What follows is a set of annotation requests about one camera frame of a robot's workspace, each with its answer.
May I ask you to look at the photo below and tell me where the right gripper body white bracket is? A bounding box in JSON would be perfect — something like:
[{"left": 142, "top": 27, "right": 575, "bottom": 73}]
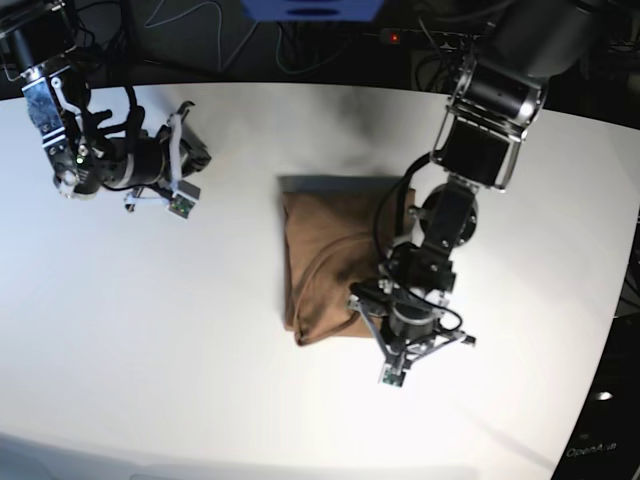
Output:
[{"left": 102, "top": 101, "right": 201, "bottom": 219}]

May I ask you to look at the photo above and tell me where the black power strip red light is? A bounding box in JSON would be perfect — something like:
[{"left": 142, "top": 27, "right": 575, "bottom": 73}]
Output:
[{"left": 378, "top": 28, "right": 482, "bottom": 50}]

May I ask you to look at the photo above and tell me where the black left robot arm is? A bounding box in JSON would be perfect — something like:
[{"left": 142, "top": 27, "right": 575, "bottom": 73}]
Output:
[{"left": 349, "top": 1, "right": 611, "bottom": 387}]

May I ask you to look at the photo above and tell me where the brown T-shirt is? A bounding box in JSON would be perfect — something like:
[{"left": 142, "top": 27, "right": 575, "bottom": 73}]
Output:
[{"left": 279, "top": 175, "right": 398, "bottom": 347}]

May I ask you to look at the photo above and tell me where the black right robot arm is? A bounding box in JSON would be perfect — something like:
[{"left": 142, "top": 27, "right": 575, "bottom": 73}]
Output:
[{"left": 1, "top": 1, "right": 211, "bottom": 219}]

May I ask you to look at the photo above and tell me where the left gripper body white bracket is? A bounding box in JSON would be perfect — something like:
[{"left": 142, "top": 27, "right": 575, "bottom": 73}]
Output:
[{"left": 348, "top": 282, "right": 475, "bottom": 388}]

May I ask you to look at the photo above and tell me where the black OpenArm base plate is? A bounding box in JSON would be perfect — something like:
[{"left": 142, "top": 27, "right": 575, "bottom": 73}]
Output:
[{"left": 552, "top": 279, "right": 639, "bottom": 480}]

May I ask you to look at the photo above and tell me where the blue box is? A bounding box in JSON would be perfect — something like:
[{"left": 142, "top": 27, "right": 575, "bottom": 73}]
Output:
[{"left": 242, "top": 0, "right": 384, "bottom": 22}]

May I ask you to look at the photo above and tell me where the white cable on floor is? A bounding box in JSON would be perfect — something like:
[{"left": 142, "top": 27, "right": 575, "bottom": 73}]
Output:
[{"left": 144, "top": 0, "right": 261, "bottom": 71}]

